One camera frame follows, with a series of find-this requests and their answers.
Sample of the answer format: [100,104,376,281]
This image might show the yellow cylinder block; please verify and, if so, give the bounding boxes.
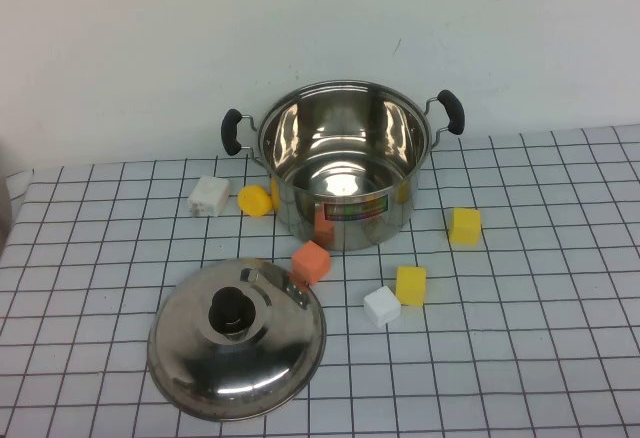
[237,184,274,218]

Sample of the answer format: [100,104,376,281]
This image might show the white black-grid tablecloth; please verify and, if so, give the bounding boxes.
[0,124,640,438]

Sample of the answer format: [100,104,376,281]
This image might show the orange foam cube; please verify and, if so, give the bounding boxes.
[291,239,332,287]

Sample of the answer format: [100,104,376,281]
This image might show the white block with marks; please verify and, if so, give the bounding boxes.
[187,174,232,219]

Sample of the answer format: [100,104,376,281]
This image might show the yellow foam cube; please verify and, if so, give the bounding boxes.
[394,265,428,308]
[447,206,483,247]

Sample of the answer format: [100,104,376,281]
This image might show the blurry grey rounded object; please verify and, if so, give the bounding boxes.
[0,140,15,254]

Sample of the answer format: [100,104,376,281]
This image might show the white foam cube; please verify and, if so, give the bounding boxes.
[363,285,403,329]

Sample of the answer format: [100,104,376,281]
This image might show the stainless steel pot black handles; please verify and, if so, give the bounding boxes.
[220,77,467,254]

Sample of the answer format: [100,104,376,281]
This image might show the stainless steel lid black knob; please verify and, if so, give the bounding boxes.
[146,256,329,423]

